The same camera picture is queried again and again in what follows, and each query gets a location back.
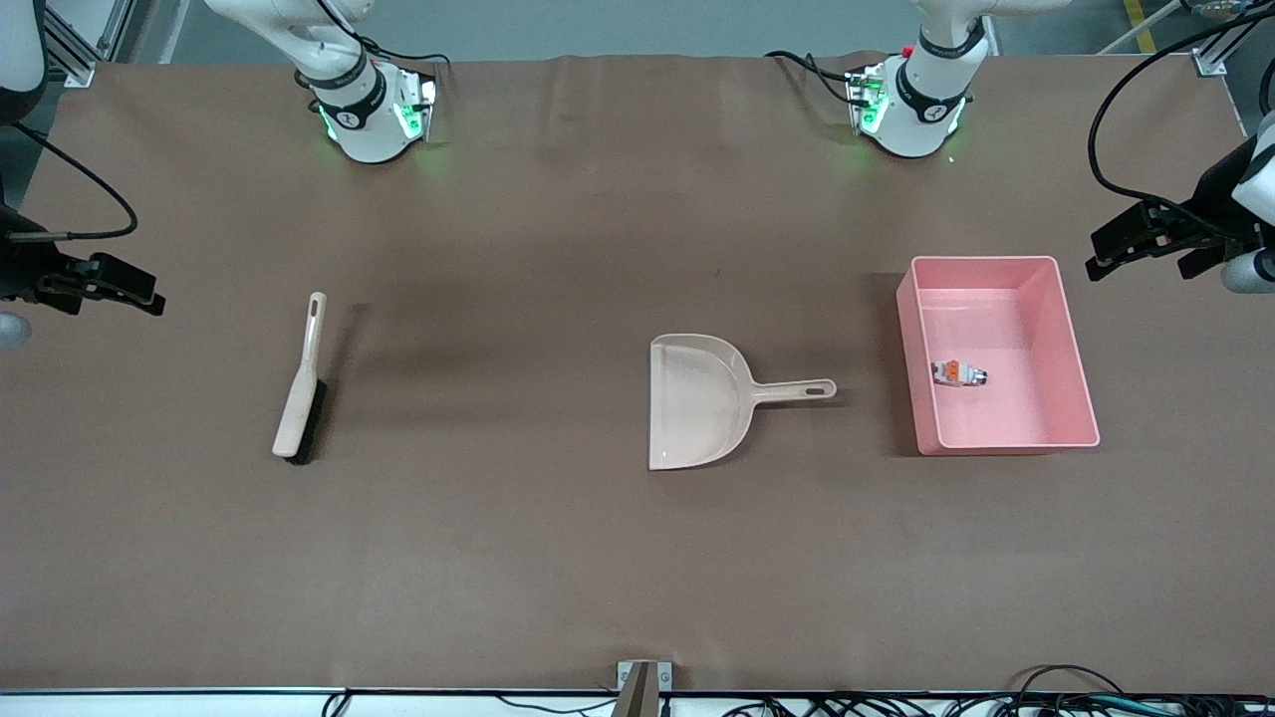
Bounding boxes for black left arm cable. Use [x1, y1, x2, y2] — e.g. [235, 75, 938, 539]
[1088, 20, 1275, 218]

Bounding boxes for brown table cover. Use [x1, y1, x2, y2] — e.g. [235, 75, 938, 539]
[0, 52, 1275, 693]

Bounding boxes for aluminium frame corner post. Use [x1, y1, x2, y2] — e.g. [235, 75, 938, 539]
[1192, 20, 1275, 76]
[45, 0, 98, 88]

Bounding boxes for white push button switch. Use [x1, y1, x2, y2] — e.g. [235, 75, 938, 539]
[931, 357, 990, 389]

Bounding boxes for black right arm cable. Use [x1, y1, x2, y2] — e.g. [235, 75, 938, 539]
[5, 124, 138, 242]

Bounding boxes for beige plastic dustpan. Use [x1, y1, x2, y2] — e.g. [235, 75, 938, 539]
[648, 334, 838, 472]

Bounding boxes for white table edge rail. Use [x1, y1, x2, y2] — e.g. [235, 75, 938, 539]
[0, 690, 1275, 717]

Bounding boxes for black cable bundle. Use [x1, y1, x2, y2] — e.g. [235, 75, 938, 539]
[717, 665, 1275, 717]

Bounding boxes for beige hand brush black bristles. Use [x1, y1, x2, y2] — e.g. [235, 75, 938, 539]
[272, 291, 330, 466]

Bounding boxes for metal table edge bracket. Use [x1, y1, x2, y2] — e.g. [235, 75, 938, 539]
[617, 660, 673, 717]

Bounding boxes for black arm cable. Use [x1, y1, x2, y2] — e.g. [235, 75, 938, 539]
[1088, 20, 1275, 218]
[5, 124, 138, 242]

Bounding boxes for diagonal aluminium strut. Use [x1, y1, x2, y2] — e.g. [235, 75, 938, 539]
[1096, 0, 1191, 56]
[100, 0, 190, 63]

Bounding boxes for pink plastic bin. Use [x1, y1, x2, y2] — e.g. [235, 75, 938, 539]
[895, 255, 1102, 457]

